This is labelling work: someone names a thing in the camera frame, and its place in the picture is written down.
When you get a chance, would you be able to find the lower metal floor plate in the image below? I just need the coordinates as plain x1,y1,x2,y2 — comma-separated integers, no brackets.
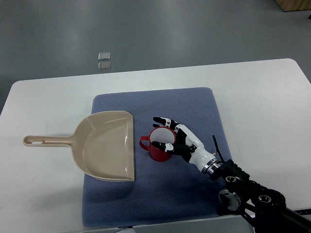
98,61,111,71

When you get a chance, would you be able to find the blue-grey fabric mat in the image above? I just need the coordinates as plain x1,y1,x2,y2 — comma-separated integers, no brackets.
82,87,231,228

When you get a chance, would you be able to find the wooden box corner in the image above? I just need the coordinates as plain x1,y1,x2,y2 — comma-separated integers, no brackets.
275,0,311,12

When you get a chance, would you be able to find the beige plastic dustpan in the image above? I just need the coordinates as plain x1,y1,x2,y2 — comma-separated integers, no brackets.
23,111,135,182

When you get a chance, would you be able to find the metal floor plate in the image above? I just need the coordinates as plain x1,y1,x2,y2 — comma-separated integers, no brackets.
98,52,111,61
98,61,111,71

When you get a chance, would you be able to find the upper metal floor plate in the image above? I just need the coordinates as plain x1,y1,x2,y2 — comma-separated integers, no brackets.
98,52,111,61

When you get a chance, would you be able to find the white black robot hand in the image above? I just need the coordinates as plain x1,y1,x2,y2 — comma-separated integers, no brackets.
153,117,220,175

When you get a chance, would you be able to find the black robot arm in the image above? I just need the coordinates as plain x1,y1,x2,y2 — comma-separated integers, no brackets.
207,159,311,233

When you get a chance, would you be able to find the red cup white inside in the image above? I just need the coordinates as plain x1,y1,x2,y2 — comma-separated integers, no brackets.
139,126,175,162

